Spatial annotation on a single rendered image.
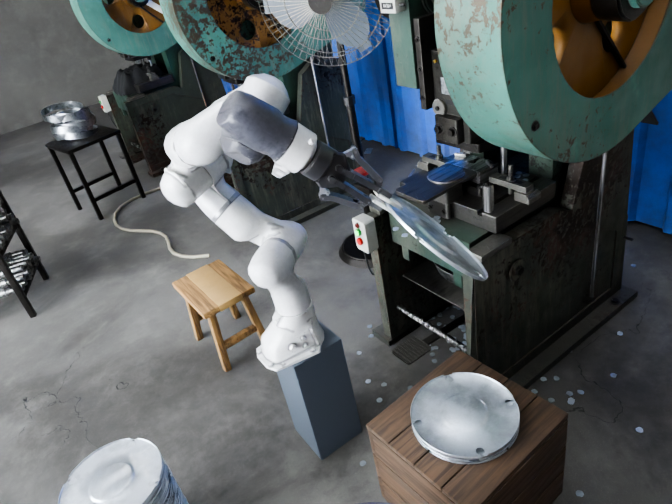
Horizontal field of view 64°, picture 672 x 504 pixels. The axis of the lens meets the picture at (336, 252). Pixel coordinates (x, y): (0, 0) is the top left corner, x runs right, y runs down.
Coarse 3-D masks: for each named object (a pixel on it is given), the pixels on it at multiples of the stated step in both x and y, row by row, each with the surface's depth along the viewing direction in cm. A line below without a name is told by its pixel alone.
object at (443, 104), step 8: (432, 56) 167; (432, 64) 168; (440, 72) 167; (440, 80) 169; (440, 88) 170; (440, 96) 172; (448, 96) 169; (432, 104) 175; (440, 104) 172; (448, 104) 170; (440, 112) 173; (448, 112) 172; (456, 112) 169; (440, 120) 172; (448, 120) 169; (456, 120) 167; (440, 128) 173; (448, 128) 171; (456, 128) 168; (464, 128) 169; (440, 136) 175; (448, 136) 172; (456, 136) 170; (464, 136) 171; (472, 136) 169
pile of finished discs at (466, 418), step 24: (432, 384) 158; (456, 384) 156; (480, 384) 154; (432, 408) 150; (456, 408) 148; (480, 408) 147; (504, 408) 146; (432, 432) 144; (456, 432) 142; (480, 432) 141; (504, 432) 140; (456, 456) 136; (480, 456) 135
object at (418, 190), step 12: (444, 168) 183; (456, 168) 182; (420, 180) 180; (432, 180) 177; (444, 180) 176; (456, 180) 175; (468, 180) 177; (396, 192) 177; (408, 192) 174; (420, 192) 173; (432, 192) 172; (444, 192) 172; (456, 192) 178; (432, 204) 184; (444, 204) 179; (444, 216) 182
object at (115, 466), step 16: (112, 448) 163; (128, 448) 161; (144, 448) 160; (80, 464) 159; (96, 464) 158; (112, 464) 157; (128, 464) 156; (144, 464) 155; (160, 464) 154; (80, 480) 155; (96, 480) 153; (112, 480) 152; (128, 480) 151; (144, 480) 151; (64, 496) 151; (80, 496) 150; (96, 496) 148; (112, 496) 147; (128, 496) 147; (144, 496) 146
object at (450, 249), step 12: (408, 204) 131; (396, 216) 110; (408, 216) 119; (420, 216) 129; (408, 228) 107; (420, 228) 115; (432, 228) 122; (444, 228) 133; (420, 240) 107; (432, 240) 114; (444, 240) 120; (456, 240) 132; (444, 252) 112; (456, 252) 118; (468, 252) 129; (456, 264) 110; (468, 264) 118; (480, 264) 125
